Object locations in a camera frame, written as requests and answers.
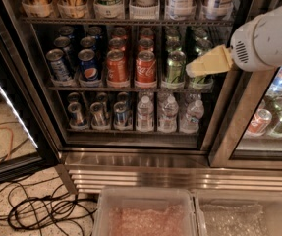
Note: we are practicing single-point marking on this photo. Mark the front green can right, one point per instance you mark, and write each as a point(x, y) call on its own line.
point(201, 79)

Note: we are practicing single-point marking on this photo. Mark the blue label plastic bottle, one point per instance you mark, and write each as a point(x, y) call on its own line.
point(217, 9)

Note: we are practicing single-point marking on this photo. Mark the white label plastic bottle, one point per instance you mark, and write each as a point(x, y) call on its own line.
point(179, 9)

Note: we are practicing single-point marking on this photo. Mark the front orange soda can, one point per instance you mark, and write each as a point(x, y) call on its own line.
point(117, 66)

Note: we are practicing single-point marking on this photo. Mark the middle wire shelf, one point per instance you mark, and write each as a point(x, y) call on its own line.
point(176, 90)

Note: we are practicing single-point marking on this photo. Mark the front blue Pepsi can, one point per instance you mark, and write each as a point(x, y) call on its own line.
point(88, 64)

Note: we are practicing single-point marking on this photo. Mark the water bottle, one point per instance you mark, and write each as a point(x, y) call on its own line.
point(145, 115)
point(190, 121)
point(167, 119)

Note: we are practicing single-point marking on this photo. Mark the front green can left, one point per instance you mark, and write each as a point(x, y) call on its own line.
point(175, 66)

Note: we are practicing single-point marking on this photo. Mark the closed right fridge door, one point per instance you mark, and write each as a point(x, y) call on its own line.
point(234, 147)

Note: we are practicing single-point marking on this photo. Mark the front slim blue can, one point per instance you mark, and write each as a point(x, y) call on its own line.
point(121, 113)

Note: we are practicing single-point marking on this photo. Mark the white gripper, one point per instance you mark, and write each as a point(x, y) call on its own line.
point(257, 48)

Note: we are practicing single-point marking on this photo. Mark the front slim can left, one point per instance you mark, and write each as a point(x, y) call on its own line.
point(77, 115)

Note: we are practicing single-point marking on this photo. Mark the wire shelf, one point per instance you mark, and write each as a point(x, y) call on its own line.
point(176, 90)
point(125, 22)

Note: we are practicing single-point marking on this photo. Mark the front water bottle left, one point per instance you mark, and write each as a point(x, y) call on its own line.
point(145, 115)

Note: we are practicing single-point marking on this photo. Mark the orange can behind door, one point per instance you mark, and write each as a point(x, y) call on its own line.
point(260, 121)

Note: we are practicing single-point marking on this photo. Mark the front water bottle right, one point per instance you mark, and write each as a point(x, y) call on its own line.
point(190, 121)

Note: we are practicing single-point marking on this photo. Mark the open glass fridge door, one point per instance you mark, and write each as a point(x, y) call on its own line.
point(23, 146)

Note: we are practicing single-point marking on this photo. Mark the front red Coca-Cola can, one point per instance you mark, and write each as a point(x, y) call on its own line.
point(145, 67)

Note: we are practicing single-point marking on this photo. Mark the front slim can middle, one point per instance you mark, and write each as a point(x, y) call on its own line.
point(97, 110)

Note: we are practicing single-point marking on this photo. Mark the clear plastic bin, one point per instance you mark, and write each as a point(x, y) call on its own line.
point(238, 213)
point(145, 211)

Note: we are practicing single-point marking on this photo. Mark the steel fridge base grille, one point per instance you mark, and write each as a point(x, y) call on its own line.
point(87, 172)

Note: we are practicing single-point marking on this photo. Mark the right clear plastic bin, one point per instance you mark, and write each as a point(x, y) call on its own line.
point(238, 213)

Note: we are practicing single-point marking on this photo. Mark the front water bottle middle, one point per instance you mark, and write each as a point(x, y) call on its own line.
point(167, 119)

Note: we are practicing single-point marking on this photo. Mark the top wire shelf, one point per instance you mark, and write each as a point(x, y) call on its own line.
point(125, 22)

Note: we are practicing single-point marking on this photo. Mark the left clear plastic bin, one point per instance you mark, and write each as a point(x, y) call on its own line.
point(145, 211)

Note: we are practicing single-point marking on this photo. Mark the front silver blue can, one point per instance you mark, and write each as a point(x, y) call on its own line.
point(58, 65)

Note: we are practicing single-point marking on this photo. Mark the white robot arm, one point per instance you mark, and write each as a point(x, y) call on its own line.
point(254, 46)

